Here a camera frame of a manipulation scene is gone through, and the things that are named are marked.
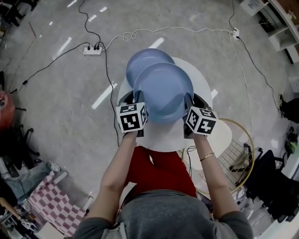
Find green black device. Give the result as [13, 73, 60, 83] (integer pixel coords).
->
[287, 139, 299, 154]

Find black office chair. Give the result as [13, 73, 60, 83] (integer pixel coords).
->
[0, 123, 41, 169]
[245, 149, 299, 221]

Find person's red trousers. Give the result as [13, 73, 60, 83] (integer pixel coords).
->
[125, 146, 198, 198]

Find gold wire chair white seat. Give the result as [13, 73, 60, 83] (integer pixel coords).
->
[182, 118, 255, 194]

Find small white plug adapter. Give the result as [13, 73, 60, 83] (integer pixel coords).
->
[229, 27, 241, 41]

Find thin gold bracelet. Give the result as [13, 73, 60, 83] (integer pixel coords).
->
[199, 152, 215, 162]

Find black cable with inline adapter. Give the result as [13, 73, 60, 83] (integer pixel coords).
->
[9, 42, 92, 94]

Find person's right forearm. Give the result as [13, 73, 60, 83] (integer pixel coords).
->
[192, 133, 241, 221]

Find black power cable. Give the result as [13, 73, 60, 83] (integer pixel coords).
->
[237, 36, 282, 112]
[98, 42, 121, 147]
[78, 0, 102, 51]
[228, 0, 236, 30]

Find looped white cable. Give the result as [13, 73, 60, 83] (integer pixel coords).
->
[102, 25, 232, 50]

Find white round table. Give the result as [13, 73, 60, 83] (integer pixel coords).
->
[117, 56, 213, 153]

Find person's grey shirt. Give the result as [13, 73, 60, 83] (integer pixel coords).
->
[73, 190, 254, 239]

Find pink white checked cloth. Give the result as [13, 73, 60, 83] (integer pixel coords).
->
[29, 171, 86, 238]

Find blue big plate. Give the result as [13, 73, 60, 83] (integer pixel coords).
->
[126, 48, 176, 87]
[133, 62, 195, 125]

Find white power strip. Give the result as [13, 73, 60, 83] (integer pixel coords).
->
[83, 45, 103, 56]

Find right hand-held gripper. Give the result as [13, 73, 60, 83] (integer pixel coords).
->
[182, 92, 218, 140]

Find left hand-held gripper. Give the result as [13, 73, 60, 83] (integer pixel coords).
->
[116, 90, 149, 138]

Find white low desk with drawers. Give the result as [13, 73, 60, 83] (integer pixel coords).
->
[240, 0, 299, 53]

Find person's left forearm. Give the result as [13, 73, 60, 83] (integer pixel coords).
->
[87, 132, 138, 220]

